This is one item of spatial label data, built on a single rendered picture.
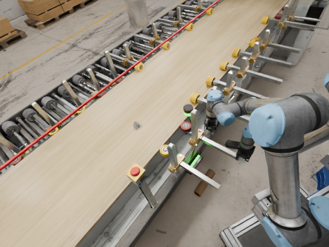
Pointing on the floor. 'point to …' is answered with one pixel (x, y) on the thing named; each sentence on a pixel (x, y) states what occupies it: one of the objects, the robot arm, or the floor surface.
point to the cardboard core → (203, 183)
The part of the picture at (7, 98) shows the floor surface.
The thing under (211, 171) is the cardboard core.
